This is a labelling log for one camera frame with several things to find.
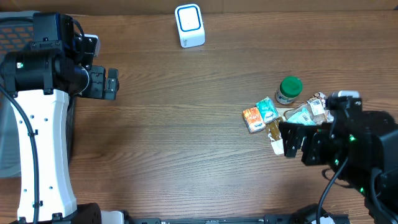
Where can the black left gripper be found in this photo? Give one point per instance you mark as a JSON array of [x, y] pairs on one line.
[[100, 91]]

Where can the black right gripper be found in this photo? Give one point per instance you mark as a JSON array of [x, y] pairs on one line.
[[318, 148]]

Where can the beige clear snack bag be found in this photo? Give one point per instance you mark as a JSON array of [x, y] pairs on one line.
[[316, 106]]

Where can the teal tissue pack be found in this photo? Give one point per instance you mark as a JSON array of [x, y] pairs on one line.
[[267, 110]]

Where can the orange tissue pack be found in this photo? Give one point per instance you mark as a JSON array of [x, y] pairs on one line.
[[253, 120]]

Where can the green lid jar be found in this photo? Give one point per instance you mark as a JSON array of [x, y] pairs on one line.
[[288, 90]]

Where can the light teal wrapper pack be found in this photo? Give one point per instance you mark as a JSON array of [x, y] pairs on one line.
[[301, 117]]

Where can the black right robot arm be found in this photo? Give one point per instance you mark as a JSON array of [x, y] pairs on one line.
[[379, 191]]

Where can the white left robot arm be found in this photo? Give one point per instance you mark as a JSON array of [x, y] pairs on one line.
[[40, 83]]

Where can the white barcode scanner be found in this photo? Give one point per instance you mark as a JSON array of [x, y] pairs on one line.
[[190, 25]]

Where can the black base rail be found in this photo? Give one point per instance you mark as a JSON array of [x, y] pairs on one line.
[[304, 215]]

